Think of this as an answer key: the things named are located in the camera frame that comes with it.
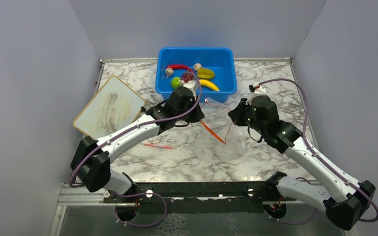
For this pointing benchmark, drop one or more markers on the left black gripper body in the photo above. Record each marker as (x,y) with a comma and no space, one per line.
(192,116)

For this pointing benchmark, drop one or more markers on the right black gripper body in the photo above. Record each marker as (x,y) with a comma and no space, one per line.
(244,116)

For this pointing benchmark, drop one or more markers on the clear zip bag orange zipper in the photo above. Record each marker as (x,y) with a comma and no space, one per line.
(228,140)

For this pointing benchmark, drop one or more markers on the purple grape bunch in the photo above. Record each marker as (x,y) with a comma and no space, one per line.
(187,76)

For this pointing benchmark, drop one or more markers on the yellow green starfruit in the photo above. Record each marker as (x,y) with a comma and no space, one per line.
(205,73)

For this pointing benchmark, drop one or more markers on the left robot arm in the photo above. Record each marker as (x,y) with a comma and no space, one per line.
(92,161)

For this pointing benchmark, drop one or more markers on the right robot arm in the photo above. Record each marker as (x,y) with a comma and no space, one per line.
(343,198)

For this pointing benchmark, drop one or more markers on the green lime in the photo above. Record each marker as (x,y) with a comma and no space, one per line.
(176,82)

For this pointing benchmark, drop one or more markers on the yellow banana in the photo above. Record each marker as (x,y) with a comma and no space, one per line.
(208,84)

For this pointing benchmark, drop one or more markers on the left garlic bulb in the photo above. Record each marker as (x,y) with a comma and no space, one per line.
(169,72)

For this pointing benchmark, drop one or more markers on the garlic bulb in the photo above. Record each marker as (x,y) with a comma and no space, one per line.
(196,67)
(169,72)

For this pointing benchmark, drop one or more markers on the red chili pepper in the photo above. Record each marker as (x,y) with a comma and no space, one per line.
(180,67)

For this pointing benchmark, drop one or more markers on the right garlic bulb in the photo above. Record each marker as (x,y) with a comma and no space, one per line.
(196,67)

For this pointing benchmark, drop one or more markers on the red pen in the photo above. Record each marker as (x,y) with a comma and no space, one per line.
(158,146)

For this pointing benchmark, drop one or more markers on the blue plastic bin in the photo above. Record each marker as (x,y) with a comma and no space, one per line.
(219,60)

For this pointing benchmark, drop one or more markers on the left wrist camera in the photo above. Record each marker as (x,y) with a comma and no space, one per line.
(192,85)

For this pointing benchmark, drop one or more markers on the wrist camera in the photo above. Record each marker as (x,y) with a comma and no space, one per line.
(257,90)
(192,85)

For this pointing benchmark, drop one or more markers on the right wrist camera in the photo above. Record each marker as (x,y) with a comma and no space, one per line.
(257,90)

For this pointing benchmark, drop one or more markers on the white board with wooden frame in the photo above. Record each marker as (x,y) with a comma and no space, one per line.
(113,107)

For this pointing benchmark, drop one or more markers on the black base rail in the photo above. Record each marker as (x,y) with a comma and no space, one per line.
(195,197)

